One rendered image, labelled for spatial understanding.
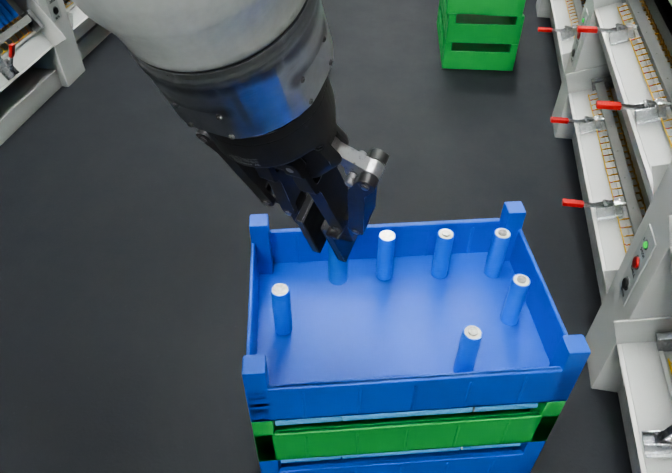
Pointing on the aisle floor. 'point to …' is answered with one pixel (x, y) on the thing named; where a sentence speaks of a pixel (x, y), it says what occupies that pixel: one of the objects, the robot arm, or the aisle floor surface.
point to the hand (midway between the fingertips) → (328, 226)
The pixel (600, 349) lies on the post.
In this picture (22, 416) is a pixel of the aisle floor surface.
